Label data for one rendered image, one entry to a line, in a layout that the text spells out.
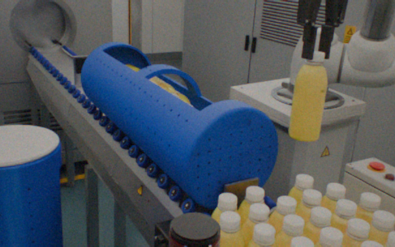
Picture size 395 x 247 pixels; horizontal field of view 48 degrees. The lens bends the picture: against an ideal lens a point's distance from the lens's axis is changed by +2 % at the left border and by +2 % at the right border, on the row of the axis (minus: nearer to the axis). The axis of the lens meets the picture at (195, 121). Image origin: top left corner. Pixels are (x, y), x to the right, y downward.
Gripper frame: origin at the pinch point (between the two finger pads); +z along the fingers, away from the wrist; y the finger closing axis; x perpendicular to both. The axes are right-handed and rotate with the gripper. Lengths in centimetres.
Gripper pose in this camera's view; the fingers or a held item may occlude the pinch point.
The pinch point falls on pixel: (316, 43)
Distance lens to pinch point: 101.3
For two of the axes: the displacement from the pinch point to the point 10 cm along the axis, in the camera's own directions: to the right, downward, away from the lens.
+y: -8.9, 0.9, -4.5
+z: -0.5, 9.5, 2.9
